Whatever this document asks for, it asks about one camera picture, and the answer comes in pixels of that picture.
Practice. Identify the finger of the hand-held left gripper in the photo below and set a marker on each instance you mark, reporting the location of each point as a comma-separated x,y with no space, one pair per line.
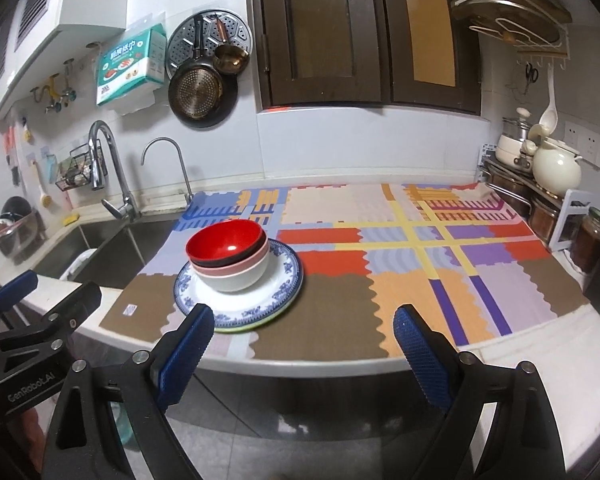
15,290
75,305

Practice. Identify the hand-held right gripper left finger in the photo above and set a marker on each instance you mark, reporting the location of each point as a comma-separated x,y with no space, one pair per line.
185,360

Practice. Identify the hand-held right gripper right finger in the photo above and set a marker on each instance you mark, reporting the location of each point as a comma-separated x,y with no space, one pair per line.
422,355

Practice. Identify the green plate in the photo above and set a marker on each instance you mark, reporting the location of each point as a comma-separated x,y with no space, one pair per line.
245,331

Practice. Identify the white bowl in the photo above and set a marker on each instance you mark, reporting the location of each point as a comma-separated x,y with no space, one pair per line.
235,282

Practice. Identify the pink bowl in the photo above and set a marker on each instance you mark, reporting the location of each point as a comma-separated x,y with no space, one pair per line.
250,264

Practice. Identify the red bowl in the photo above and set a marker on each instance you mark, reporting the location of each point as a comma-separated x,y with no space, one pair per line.
225,242

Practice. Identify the blue rimmed white plate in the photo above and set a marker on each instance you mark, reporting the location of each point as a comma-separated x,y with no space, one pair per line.
280,280

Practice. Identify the white plastic item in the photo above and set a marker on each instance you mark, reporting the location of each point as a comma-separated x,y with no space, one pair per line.
80,265

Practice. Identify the steel sink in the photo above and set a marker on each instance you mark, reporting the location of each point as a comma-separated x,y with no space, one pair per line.
110,255

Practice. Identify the yellow sponge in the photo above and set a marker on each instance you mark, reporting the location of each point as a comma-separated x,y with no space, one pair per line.
72,219

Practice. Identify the colourful patterned table mat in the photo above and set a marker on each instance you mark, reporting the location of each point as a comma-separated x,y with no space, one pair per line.
330,320

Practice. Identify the dish brush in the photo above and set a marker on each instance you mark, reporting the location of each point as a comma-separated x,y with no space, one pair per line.
44,195

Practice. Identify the tall chrome faucet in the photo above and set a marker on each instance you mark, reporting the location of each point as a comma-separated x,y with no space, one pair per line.
115,160

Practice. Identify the thin gooseneck faucet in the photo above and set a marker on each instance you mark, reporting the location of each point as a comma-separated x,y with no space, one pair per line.
184,175

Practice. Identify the steel shelf rack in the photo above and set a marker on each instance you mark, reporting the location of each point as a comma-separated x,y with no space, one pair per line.
515,180

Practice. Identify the glass jar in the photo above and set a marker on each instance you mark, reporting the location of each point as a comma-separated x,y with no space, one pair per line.
591,245

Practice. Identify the white casserole pot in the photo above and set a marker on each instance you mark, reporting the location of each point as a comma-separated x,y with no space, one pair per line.
509,152

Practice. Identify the cream ceramic pot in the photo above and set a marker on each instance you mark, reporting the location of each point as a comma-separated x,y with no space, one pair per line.
555,170

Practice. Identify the steel pot with lid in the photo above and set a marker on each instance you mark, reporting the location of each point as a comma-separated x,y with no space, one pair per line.
515,127

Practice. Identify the teal tissue box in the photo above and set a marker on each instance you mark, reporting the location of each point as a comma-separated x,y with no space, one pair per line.
130,65

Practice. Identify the black frying pan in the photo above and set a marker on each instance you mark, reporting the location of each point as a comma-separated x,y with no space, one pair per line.
197,90

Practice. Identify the white ladle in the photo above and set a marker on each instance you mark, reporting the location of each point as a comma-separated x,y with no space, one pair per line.
548,115

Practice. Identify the small brass saucepan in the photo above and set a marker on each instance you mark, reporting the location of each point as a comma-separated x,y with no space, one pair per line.
230,60

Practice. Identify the black scissors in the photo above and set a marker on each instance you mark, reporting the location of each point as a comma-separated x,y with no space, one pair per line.
531,73

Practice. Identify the round metal steamer tray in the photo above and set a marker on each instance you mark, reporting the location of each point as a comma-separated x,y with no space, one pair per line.
240,35

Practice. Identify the orange cardboard sheet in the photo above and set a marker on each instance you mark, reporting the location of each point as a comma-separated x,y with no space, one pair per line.
430,35

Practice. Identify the dark wooden window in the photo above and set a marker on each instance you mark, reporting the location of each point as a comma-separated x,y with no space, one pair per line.
325,35

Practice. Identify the round wooden cutting board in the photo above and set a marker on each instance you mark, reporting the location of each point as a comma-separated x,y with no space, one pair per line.
485,17

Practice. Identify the rectangular wooden cutting board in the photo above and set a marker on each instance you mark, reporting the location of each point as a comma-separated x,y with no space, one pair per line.
550,5

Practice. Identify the yellow wall hook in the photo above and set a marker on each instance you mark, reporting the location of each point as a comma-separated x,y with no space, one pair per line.
50,92

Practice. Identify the metal wall hook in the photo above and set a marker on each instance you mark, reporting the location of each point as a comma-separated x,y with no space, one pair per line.
69,85

